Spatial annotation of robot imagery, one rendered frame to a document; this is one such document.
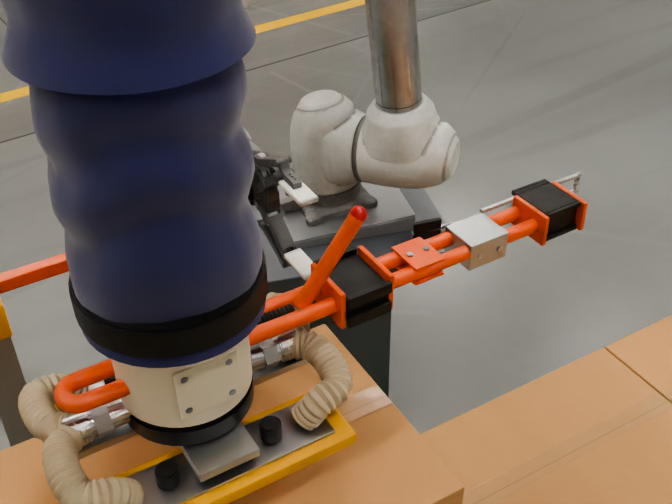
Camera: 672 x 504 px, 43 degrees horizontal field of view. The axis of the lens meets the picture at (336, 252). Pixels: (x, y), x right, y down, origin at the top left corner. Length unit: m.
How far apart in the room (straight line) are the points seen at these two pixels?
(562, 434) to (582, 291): 1.31
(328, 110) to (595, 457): 0.93
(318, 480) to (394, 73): 0.89
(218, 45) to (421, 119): 1.10
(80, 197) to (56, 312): 2.27
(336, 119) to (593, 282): 1.52
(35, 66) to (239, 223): 0.27
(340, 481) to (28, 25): 0.75
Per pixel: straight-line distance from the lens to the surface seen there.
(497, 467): 1.81
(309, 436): 1.12
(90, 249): 0.91
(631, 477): 1.85
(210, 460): 1.08
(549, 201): 1.33
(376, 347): 2.28
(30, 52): 0.80
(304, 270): 1.32
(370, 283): 1.15
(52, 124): 0.83
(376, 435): 1.30
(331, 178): 1.97
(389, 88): 1.82
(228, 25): 0.81
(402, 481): 1.25
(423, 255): 1.21
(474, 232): 1.26
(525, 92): 4.43
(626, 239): 3.44
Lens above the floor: 1.93
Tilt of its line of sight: 37 degrees down
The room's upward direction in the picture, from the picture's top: 1 degrees counter-clockwise
